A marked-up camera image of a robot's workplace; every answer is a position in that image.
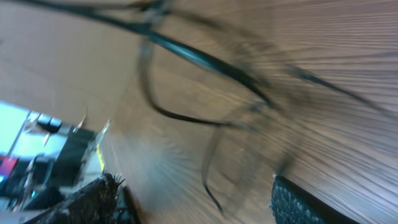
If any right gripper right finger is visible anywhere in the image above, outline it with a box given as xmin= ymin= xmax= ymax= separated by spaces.
xmin=270 ymin=175 xmax=358 ymax=224

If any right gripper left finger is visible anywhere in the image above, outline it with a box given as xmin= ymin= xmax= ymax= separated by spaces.
xmin=24 ymin=173 xmax=124 ymax=224

